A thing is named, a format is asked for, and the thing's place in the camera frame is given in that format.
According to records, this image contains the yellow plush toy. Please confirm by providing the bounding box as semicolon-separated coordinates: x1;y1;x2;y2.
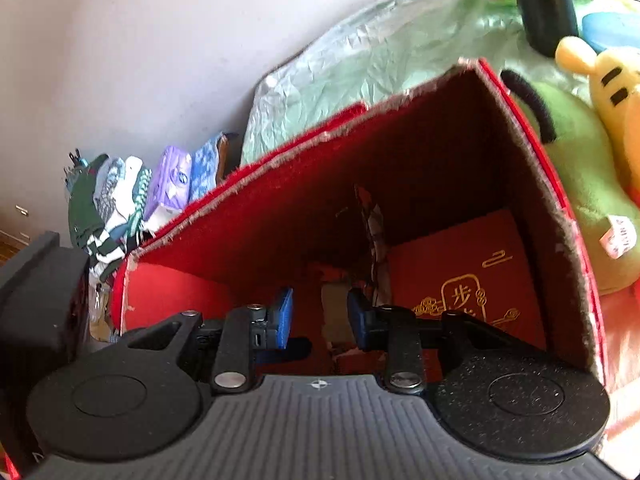
555;35;640;196

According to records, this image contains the green plush toy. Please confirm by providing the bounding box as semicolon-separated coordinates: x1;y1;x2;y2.
500;69;640;296

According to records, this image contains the blue patterned cloth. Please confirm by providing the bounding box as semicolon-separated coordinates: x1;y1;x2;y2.
187;131;241;206

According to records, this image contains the pink cloth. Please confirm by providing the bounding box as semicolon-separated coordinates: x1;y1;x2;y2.
597;287;640;466

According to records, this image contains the white grey patterned garment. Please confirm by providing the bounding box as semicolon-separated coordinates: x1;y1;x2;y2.
95;156;151;241

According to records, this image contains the red printed envelope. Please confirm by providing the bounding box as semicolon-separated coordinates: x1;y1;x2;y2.
387;210;548;356

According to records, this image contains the blue soft object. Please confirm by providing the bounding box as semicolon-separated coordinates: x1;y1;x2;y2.
582;10;640;53

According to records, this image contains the red cardboard box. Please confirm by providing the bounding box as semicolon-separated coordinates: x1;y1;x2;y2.
111;58;608;386

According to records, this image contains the purple tissue pack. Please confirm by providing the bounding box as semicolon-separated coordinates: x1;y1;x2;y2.
144;145;193;233

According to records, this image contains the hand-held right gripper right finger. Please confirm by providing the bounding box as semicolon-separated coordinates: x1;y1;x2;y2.
347;288;547;395

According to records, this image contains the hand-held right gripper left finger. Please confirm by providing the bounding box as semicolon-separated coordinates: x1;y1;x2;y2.
120;288;296;395

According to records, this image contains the dark green striped garment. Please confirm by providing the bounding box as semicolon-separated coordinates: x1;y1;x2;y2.
67;154;153;281

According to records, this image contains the black bottle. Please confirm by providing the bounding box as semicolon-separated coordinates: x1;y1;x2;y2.
502;0;580;58

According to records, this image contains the red patterned bag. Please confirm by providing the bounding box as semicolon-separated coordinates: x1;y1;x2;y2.
320;185;396;306

